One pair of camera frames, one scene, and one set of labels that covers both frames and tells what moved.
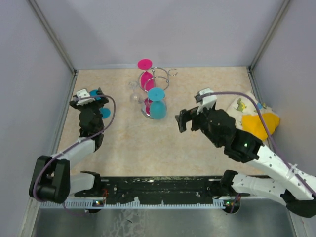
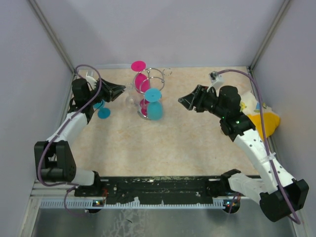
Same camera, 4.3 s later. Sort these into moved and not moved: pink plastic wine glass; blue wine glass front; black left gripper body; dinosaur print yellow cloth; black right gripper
Moved: black right gripper; blue wine glass front; black left gripper body; pink plastic wine glass
Not moved: dinosaur print yellow cloth
